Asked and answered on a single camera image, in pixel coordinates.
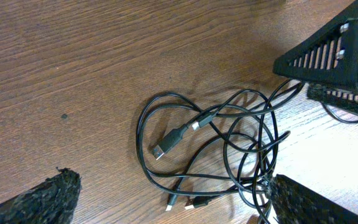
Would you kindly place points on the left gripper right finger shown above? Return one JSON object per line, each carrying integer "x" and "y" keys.
{"x": 296, "y": 204}

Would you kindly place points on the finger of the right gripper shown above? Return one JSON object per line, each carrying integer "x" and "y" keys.
{"x": 329, "y": 57}
{"x": 336, "y": 98}

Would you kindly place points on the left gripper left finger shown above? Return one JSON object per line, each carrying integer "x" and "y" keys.
{"x": 52, "y": 201}

